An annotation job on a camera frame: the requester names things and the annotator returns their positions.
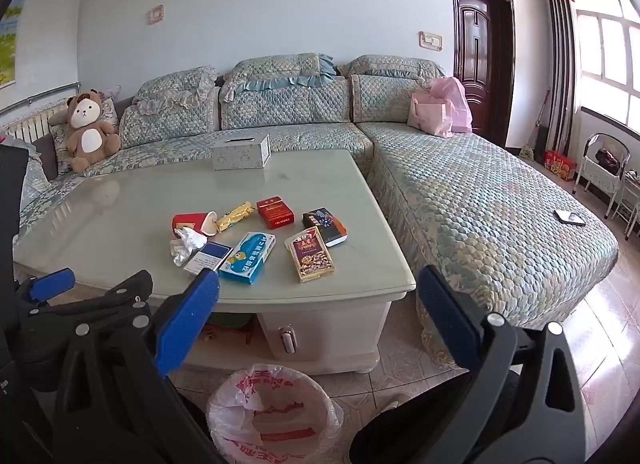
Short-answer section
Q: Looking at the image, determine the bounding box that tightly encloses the red gift box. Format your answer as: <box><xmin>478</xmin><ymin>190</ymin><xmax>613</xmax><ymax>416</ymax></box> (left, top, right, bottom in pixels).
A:
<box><xmin>543</xmin><ymin>149</ymin><xmax>577</xmax><ymax>180</ymax></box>

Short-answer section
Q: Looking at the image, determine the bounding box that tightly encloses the red paper cup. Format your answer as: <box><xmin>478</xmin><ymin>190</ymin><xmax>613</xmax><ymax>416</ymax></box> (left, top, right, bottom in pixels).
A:
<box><xmin>172</xmin><ymin>211</ymin><xmax>219</xmax><ymax>237</ymax></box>

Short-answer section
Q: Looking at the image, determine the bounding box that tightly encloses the window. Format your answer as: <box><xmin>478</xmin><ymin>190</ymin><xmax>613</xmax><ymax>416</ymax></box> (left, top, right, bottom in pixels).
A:
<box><xmin>570</xmin><ymin>0</ymin><xmax>640</xmax><ymax>130</ymax></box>

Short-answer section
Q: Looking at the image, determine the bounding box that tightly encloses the blue and white box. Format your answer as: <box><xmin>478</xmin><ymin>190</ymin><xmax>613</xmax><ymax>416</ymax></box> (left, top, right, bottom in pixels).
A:
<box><xmin>183</xmin><ymin>241</ymin><xmax>233</xmax><ymax>277</ymax></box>

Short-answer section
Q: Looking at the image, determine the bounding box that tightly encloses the quilted sofa back cushion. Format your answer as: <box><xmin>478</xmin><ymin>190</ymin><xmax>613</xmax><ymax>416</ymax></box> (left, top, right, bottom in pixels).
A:
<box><xmin>119</xmin><ymin>66</ymin><xmax>221</xmax><ymax>149</ymax></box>
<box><xmin>340</xmin><ymin>55</ymin><xmax>446</xmax><ymax>125</ymax></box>
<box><xmin>220</xmin><ymin>53</ymin><xmax>351</xmax><ymax>131</ymax></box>

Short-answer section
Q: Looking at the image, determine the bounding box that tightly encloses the quilted blue-green sofa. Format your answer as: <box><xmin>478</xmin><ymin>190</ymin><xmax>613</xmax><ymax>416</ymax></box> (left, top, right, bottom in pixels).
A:
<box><xmin>12</xmin><ymin>52</ymin><xmax>618</xmax><ymax>370</ymax></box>

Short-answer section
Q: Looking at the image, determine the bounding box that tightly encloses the white metal rack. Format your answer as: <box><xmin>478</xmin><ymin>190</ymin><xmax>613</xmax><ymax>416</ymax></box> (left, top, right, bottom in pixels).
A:
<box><xmin>607</xmin><ymin>179</ymin><xmax>640</xmax><ymax>240</ymax></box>

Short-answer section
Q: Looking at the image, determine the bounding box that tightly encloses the broom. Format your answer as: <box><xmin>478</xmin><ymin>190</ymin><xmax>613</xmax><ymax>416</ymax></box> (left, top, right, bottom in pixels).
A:
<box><xmin>520</xmin><ymin>89</ymin><xmax>551</xmax><ymax>160</ymax></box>

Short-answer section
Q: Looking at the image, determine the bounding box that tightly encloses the pink paper bag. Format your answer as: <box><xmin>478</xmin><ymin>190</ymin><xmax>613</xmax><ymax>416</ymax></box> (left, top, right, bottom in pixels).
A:
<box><xmin>407</xmin><ymin>92</ymin><xmax>453</xmax><ymax>137</ymax></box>

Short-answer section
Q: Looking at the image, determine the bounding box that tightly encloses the black printed box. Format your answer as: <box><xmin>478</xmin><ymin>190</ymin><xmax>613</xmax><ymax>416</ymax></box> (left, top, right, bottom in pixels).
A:
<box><xmin>302</xmin><ymin>207</ymin><xmax>348</xmax><ymax>248</ymax></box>

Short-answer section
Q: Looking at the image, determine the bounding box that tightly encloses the yellow snack wrapper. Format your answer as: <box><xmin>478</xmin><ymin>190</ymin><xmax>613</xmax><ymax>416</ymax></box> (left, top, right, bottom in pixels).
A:
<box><xmin>215</xmin><ymin>201</ymin><xmax>257</xmax><ymax>233</ymax></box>

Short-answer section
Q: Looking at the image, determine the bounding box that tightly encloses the brown printed card box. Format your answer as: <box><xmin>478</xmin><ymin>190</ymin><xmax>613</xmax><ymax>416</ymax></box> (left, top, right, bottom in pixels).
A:
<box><xmin>284</xmin><ymin>227</ymin><xmax>336</xmax><ymax>284</ymax></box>

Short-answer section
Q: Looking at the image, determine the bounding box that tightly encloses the pale green coffee table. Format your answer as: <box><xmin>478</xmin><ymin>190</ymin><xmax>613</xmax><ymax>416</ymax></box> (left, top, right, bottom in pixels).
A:
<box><xmin>12</xmin><ymin>149</ymin><xmax>417</xmax><ymax>376</ymax></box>

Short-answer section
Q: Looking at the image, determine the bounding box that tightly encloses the wall poster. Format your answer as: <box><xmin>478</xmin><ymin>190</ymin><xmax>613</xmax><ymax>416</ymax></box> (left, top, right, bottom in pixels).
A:
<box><xmin>0</xmin><ymin>0</ymin><xmax>31</xmax><ymax>90</ymax></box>

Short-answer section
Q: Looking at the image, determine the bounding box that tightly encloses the trash bin with plastic bag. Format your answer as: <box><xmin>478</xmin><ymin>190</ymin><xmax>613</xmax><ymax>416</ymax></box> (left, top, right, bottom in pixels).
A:
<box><xmin>206</xmin><ymin>365</ymin><xmax>345</xmax><ymax>464</ymax></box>

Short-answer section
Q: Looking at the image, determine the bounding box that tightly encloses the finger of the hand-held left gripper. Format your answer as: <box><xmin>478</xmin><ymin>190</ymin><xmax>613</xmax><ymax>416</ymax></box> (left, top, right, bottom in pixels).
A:
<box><xmin>27</xmin><ymin>270</ymin><xmax>154</xmax><ymax>340</ymax></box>
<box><xmin>15</xmin><ymin>268</ymin><xmax>76</xmax><ymax>306</ymax></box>

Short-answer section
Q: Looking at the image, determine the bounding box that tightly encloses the pink plastic bag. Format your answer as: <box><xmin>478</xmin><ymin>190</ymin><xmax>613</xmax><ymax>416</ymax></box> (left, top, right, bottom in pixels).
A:
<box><xmin>430</xmin><ymin>77</ymin><xmax>473</xmax><ymax>134</ymax></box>

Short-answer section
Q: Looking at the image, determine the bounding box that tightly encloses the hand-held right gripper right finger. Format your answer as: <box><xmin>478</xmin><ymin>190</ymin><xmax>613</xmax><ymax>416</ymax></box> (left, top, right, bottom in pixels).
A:
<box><xmin>416</xmin><ymin>265</ymin><xmax>588</xmax><ymax>464</ymax></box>

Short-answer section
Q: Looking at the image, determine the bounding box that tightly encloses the striped red grey curtain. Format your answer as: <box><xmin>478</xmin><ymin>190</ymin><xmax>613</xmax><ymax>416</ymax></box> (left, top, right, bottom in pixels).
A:
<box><xmin>541</xmin><ymin>0</ymin><xmax>577</xmax><ymax>165</ymax></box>

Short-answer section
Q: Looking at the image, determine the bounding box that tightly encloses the floral white tissue box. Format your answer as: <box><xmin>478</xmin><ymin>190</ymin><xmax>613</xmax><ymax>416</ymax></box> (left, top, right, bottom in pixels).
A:
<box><xmin>211</xmin><ymin>133</ymin><xmax>271</xmax><ymax>171</ymax></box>

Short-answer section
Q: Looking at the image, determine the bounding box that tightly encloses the white tissue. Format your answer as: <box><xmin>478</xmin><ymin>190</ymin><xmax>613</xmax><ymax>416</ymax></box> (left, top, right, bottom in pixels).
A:
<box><xmin>169</xmin><ymin>227</ymin><xmax>208</xmax><ymax>267</ymax></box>

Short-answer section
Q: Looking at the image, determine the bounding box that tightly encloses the white radiator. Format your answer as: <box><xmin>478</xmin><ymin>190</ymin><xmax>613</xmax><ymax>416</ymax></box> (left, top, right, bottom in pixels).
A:
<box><xmin>0</xmin><ymin>82</ymin><xmax>81</xmax><ymax>142</ymax></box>

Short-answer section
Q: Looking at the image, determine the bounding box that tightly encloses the red cigarette pack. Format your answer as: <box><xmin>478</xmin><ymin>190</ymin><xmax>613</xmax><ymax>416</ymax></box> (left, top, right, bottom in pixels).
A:
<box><xmin>256</xmin><ymin>195</ymin><xmax>295</xmax><ymax>230</ymax></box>

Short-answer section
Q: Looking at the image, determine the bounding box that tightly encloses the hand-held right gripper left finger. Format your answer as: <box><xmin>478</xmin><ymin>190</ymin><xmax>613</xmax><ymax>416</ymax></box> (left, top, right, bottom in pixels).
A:
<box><xmin>52</xmin><ymin>269</ymin><xmax>221</xmax><ymax>464</ymax></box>

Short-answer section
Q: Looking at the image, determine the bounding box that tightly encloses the blue cartoon medicine box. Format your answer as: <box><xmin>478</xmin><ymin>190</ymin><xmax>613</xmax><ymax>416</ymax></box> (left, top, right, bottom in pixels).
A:
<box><xmin>218</xmin><ymin>231</ymin><xmax>277</xmax><ymax>285</ymax></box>

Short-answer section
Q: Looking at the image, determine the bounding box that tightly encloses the dark brown wooden door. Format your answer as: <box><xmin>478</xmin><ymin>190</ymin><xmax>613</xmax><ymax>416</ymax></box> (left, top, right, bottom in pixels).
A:
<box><xmin>450</xmin><ymin>0</ymin><xmax>516</xmax><ymax>147</ymax></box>

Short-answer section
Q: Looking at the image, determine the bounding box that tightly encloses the brown teddy bear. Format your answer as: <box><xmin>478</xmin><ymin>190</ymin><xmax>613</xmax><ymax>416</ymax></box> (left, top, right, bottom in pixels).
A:
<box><xmin>48</xmin><ymin>89</ymin><xmax>122</xmax><ymax>174</ymax></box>

